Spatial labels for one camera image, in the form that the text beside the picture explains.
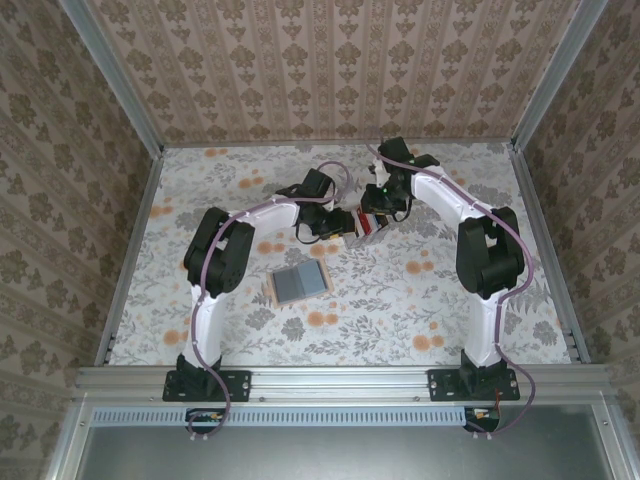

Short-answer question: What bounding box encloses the red white small box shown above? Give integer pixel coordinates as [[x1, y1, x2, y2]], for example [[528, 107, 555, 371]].
[[344, 206, 392, 252]]

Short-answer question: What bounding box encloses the beige card holder wallet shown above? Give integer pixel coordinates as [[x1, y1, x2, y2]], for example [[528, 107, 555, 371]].
[[266, 257, 335, 310]]

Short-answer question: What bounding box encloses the dark grey credit card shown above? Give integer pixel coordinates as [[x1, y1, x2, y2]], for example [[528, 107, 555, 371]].
[[272, 267, 302, 305]]

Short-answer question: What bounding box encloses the floral patterned table cover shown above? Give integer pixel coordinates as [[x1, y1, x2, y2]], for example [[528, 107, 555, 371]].
[[107, 142, 574, 369]]

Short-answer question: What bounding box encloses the grey sheet metal panel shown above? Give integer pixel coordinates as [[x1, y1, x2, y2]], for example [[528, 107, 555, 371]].
[[44, 399, 632, 480]]

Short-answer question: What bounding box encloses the small black circuit board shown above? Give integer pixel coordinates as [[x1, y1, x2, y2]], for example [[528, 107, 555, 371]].
[[185, 407, 227, 434], [463, 406, 502, 432]]

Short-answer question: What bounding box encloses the aluminium frame cross rail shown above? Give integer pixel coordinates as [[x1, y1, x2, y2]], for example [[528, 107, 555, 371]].
[[72, 364, 619, 402]]

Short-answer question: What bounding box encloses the slotted white cable duct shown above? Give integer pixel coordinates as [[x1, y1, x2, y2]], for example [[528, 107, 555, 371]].
[[92, 405, 501, 427]]

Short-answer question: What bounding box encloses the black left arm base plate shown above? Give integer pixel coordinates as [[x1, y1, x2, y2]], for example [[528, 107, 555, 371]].
[[162, 368, 252, 402]]

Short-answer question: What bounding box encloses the aluminium frame side rail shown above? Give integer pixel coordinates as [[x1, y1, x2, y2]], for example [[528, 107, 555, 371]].
[[94, 149, 166, 367], [509, 144, 592, 365]]

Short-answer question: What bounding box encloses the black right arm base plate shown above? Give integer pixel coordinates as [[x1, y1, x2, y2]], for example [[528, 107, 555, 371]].
[[428, 368, 521, 402]]

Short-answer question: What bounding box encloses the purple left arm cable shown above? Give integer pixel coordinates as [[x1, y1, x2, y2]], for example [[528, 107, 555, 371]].
[[188, 160, 359, 444]]

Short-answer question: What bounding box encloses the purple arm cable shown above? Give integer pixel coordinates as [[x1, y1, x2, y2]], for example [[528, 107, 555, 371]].
[[367, 142, 537, 441], [188, 160, 359, 444]]

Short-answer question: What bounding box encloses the aluminium frame post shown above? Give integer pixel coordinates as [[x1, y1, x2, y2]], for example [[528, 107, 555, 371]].
[[62, 0, 166, 157], [512, 0, 614, 152]]

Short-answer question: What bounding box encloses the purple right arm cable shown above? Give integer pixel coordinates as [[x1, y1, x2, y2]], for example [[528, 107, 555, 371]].
[[367, 142, 537, 441]]

